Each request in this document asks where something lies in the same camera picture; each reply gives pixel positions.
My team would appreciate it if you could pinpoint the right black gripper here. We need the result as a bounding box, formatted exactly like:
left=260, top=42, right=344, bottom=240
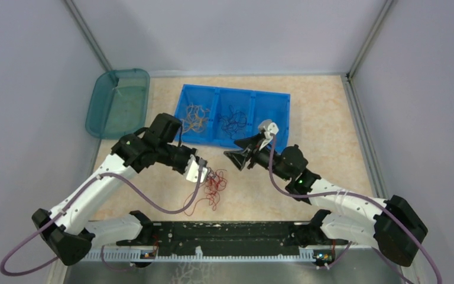
left=224, top=132, right=291, bottom=182

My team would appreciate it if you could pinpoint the yellow wire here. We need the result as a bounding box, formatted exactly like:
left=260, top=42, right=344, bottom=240
left=180, top=102, right=211, bottom=135

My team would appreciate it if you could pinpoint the red wire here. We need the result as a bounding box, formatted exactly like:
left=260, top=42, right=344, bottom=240
left=183, top=168, right=229, bottom=217

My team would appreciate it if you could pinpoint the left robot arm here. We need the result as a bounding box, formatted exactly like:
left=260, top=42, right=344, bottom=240
left=32, top=113, right=208, bottom=266

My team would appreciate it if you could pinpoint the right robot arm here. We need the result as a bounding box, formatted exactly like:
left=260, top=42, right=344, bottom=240
left=224, top=134, right=428, bottom=267

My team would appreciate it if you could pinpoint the blue three-compartment bin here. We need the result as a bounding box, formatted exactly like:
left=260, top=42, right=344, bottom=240
left=174, top=85, right=291, bottom=151

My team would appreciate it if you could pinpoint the teal translucent plastic tray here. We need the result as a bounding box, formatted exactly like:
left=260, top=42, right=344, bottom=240
left=85, top=69, right=150, bottom=140

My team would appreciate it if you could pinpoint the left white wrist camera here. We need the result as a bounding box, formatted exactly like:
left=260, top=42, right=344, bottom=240
left=183, top=154, right=208, bottom=183

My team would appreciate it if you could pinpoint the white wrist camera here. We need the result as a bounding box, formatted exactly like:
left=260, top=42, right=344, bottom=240
left=183, top=154, right=208, bottom=183
left=258, top=119, right=279, bottom=150

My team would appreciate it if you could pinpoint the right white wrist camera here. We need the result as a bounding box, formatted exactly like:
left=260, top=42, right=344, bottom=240
left=258, top=119, right=279, bottom=150

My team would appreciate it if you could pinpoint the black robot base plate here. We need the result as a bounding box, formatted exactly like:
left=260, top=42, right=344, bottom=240
left=117, top=221, right=347, bottom=266

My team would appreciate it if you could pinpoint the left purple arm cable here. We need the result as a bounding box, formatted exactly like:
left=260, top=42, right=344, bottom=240
left=0, top=160, right=206, bottom=277

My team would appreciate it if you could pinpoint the aluminium frame rail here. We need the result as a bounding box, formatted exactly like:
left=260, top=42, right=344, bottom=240
left=56, top=221, right=412, bottom=264

